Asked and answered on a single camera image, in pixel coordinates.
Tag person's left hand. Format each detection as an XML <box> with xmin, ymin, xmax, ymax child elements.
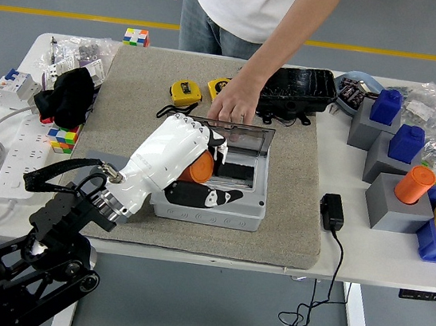
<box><xmin>205</xmin><ymin>77</ymin><xmax>262</xmax><ymax>135</ymax></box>

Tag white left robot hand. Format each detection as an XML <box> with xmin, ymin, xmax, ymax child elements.
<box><xmin>100</xmin><ymin>104</ymin><xmax>255</xmax><ymax>231</ymax></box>

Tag orange cylinder battery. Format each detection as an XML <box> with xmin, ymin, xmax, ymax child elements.
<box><xmin>179</xmin><ymin>148</ymin><xmax>217</xmax><ymax>187</ymax></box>
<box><xmin>392</xmin><ymin>162</ymin><xmax>436</xmax><ymax>208</ymax></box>

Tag grey electrical box clear lid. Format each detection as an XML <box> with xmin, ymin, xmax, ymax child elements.
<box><xmin>147</xmin><ymin>112</ymin><xmax>279</xmax><ymax>234</ymax></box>

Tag grey block with round hole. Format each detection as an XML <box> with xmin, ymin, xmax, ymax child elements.
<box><xmin>85</xmin><ymin>149</ymin><xmax>138</xmax><ymax>173</ymax></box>

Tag black table control panel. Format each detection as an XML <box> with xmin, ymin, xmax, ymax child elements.
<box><xmin>398</xmin><ymin>289</ymin><xmax>436</xmax><ymax>304</ymax></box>

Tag person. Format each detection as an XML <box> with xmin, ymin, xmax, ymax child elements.
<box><xmin>157</xmin><ymin>0</ymin><xmax>348</xmax><ymax>72</ymax></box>

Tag white-faced puzzle cube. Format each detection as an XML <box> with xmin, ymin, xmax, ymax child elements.
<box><xmin>122</xmin><ymin>26</ymin><xmax>152</xmax><ymax>49</ymax></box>

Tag black plastic case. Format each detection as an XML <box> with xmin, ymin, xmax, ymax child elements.
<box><xmin>254</xmin><ymin>61</ymin><xmax>342</xmax><ymax>133</ymax></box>

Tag grey-brown mat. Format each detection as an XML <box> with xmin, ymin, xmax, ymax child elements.
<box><xmin>44</xmin><ymin>37</ymin><xmax>344</xmax><ymax>270</ymax></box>

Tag colourful puzzle cube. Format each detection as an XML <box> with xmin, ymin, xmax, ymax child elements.
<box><xmin>45</xmin><ymin>122</ymin><xmax>82</xmax><ymax>156</ymax></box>

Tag black cloth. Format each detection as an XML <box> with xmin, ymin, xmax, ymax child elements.
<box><xmin>29</xmin><ymin>61</ymin><xmax>99</xmax><ymax>132</ymax></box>

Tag clear bags with white parts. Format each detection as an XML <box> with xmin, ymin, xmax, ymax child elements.
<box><xmin>31</xmin><ymin>29</ymin><xmax>122</xmax><ymax>92</ymax></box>

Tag light blue tray dark packets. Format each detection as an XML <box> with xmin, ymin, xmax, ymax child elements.
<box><xmin>331</xmin><ymin>68</ymin><xmax>387</xmax><ymax>121</ymax></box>

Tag white power strip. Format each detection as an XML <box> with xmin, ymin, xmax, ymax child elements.
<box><xmin>0</xmin><ymin>110</ymin><xmax>60</xmax><ymax>206</ymax></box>

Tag black power adapter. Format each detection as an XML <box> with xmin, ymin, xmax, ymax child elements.
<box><xmin>316</xmin><ymin>191</ymin><xmax>349</xmax><ymax>234</ymax></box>

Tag blue bottle-shaped block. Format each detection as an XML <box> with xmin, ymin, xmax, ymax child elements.
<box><xmin>387</xmin><ymin>122</ymin><xmax>428</xmax><ymax>166</ymax></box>
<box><xmin>369</xmin><ymin>85</ymin><xmax>405</xmax><ymax>128</ymax></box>

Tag white blue circuit breaker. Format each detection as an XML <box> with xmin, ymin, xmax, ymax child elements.
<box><xmin>0</xmin><ymin>67</ymin><xmax>45</xmax><ymax>113</ymax></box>

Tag yellow tape measure black strap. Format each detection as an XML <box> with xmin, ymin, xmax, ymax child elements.
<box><xmin>155</xmin><ymin>77</ymin><xmax>205</xmax><ymax>124</ymax></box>

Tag black adapter cord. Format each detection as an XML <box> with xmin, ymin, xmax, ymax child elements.
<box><xmin>276</xmin><ymin>222</ymin><xmax>359</xmax><ymax>326</ymax></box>

